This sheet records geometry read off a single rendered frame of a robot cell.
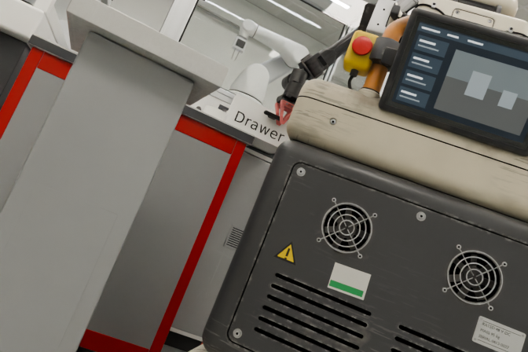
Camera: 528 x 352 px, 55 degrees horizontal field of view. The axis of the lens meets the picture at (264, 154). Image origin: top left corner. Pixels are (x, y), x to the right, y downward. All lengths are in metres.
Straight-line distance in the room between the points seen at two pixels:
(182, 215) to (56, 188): 0.54
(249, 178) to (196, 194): 0.66
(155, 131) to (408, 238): 0.47
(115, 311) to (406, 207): 0.82
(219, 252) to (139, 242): 0.69
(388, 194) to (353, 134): 0.12
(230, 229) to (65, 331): 1.16
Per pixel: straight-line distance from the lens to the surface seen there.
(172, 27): 2.04
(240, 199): 2.01
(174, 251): 1.38
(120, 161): 0.90
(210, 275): 2.02
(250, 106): 1.75
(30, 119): 1.38
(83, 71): 0.91
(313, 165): 0.87
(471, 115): 0.90
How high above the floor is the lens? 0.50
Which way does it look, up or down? 9 degrees up
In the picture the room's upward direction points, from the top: 22 degrees clockwise
